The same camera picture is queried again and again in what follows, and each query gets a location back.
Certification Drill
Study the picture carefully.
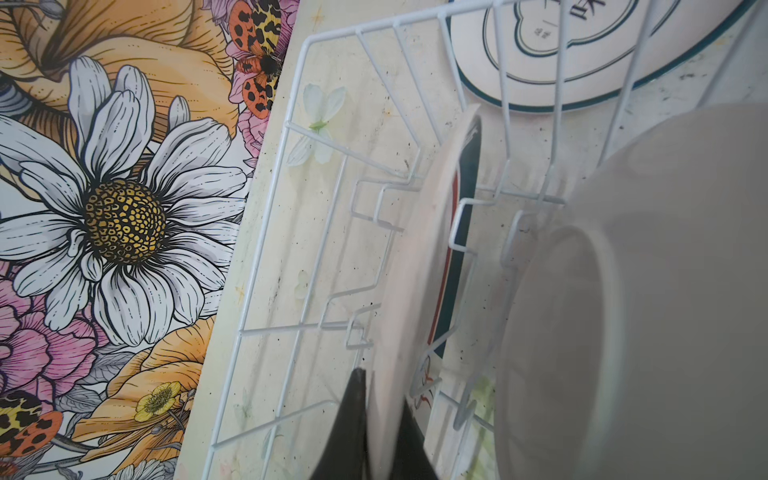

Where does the white plate with emblem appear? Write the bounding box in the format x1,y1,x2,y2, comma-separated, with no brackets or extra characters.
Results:
447,1,752,113

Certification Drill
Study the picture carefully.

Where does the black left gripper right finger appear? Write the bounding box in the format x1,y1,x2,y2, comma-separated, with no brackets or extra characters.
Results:
390,402,438,480

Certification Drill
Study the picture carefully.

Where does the white wire dish rack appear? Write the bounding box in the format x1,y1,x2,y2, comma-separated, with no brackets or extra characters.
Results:
176,1,767,479

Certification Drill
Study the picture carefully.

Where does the white upturned ceramic bowl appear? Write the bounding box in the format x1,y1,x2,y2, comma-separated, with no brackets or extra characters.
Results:
494,103,767,479

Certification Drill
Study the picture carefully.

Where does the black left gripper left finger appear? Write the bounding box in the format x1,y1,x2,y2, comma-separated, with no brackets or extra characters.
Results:
310,368,367,480

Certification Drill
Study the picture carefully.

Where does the green red rimmed plate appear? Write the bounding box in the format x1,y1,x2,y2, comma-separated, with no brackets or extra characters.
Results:
367,104,482,479

